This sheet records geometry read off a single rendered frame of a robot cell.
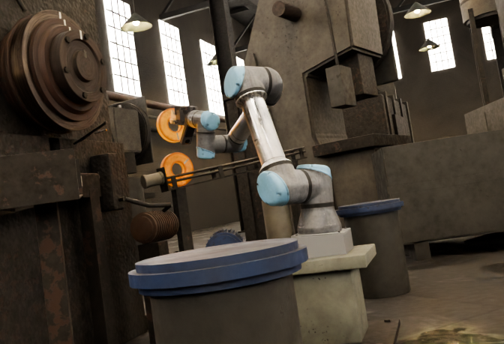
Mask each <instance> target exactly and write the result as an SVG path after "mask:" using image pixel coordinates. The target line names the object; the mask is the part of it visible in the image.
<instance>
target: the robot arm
mask: <svg viewBox="0 0 504 344"><path fill-rule="evenodd" d="M282 91H283V82H282V79H281V76H280V75H279V73H278V72H277V71H276V70H274V69H272V68H270V67H252V66H244V65H241V66H233V67H231V68H230V69H229V70H228V72H227V73H226V77H225V80H224V92H225V95H226V96H227V97H228V98H230V99H233V98H234V100H235V104H236V106H237V107H238V108H240V109H242V111H243V113H242V114H241V116H240V117H239V119H238V120H237V122H236V123H235V125H234V126H233V128H232V129H231V131H230V132H229V133H228V135H215V130H216V129H217V128H218V126H219V124H220V118H219V116H218V114H216V113H215V112H210V111H200V110H198V107H197V106H189V105H187V106H174V109H175V110H174V111H173V109H172V111H171V118H170V120H169V122H170V123H171V124H176V125H184V129H183V132H182V135H181V139H180V143H181V144H182V145H190V144H191V142H192V139H193V136H194V131H195V129H196V155H197V157H198V158H200V159H213V158H215V154H219V153H232V152H233V153H238V152H243V151H245V150H246V148H247V145H248V141H247V138H248V137H249V135H250V134H251V136H252V139H253V143H254V145H255V148H256V152H257V154H258V157H259V160H260V162H261V165H262V168H261V170H260V171H259V176H258V179H257V183H258V185H257V190H258V193H259V196H260V198H261V199H262V200H263V201H264V203H266V204H267V205H270V206H285V205H294V204H300V207H301V213H300V218H299V221H298V234H299V235H312V234H322V233H330V232H339V231H342V226H341V222H340V220H339V218H338V215H337V213H336V210H335V205H334V197H333V189H332V176H331V171H330V168H328V167H327V166H324V165H317V164H312V165H311V164H305V165H299V166H297V167H296V169H294V166H293V163H292V161H291V160H288V159H286V158H285V155H284V151H283V149H282V147H281V143H280V141H279V138H278V135H277V133H276V130H275V126H274V125H273V122H272V118H271V116H270V114H269V111H268V109H269V108H270V106H274V105H275V104H276V103H277V102H278V100H279V99H280V97H281V94H282ZM174 112H175V113H174Z"/></svg>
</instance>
